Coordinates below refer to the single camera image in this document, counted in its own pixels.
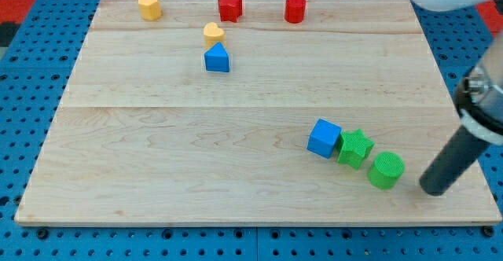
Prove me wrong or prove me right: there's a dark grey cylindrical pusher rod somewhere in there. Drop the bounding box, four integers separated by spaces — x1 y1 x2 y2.
419 126 490 197

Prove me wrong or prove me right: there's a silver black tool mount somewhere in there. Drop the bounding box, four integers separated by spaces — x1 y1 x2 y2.
455 35 502 145

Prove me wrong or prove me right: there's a green cylinder block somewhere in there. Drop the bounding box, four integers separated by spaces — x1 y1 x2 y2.
368 152 406 189

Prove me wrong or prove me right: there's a green star block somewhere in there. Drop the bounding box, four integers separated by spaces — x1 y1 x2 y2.
336 129 375 170

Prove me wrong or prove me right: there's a blue cube block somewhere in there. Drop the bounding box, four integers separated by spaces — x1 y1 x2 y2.
307 119 342 159

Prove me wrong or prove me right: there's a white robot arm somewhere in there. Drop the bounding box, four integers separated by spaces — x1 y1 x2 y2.
411 0 502 196

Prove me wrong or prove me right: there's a red cylinder block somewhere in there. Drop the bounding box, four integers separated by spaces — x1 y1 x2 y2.
284 0 307 24

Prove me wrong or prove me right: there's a blue triangle block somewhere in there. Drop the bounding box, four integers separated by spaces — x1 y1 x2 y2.
204 42 230 72

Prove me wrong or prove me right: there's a red star block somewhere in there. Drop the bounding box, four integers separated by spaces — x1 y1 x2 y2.
217 0 243 23

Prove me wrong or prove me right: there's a yellow heart block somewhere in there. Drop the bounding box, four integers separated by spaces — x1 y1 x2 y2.
203 22 226 49

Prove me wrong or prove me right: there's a wooden board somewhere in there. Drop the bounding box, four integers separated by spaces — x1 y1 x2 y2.
15 0 501 227

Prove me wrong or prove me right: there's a yellow hexagon block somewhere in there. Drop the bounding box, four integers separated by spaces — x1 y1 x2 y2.
138 0 162 20

